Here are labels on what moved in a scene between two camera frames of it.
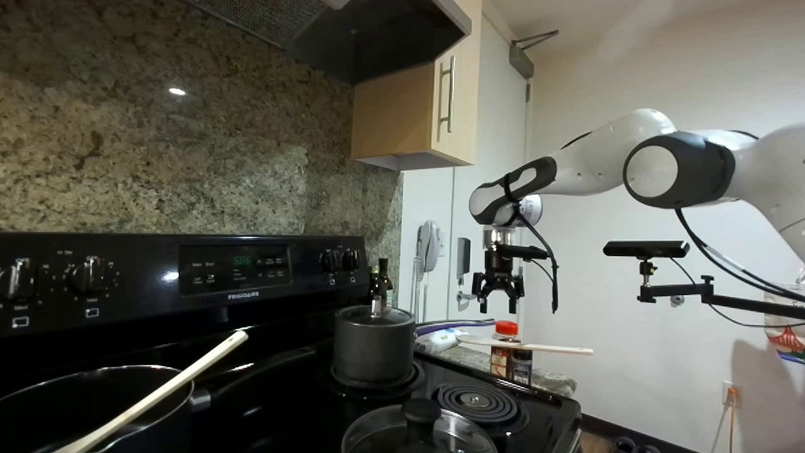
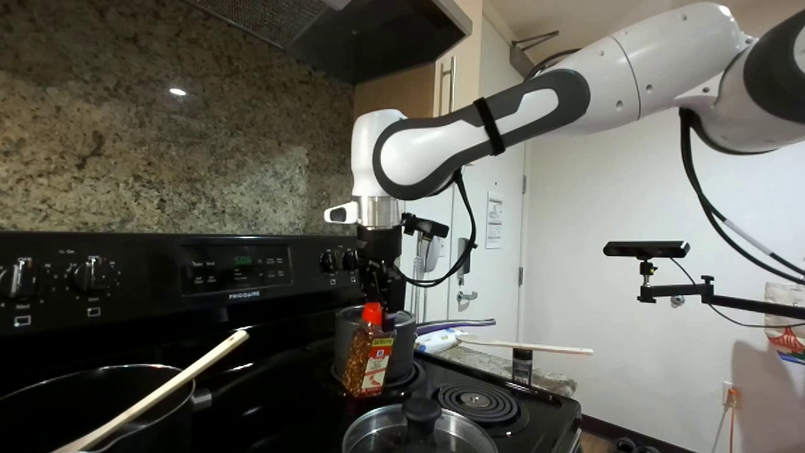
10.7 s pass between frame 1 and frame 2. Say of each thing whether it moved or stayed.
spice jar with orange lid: moved
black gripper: moved
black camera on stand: stayed
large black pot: stayed
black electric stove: stayed
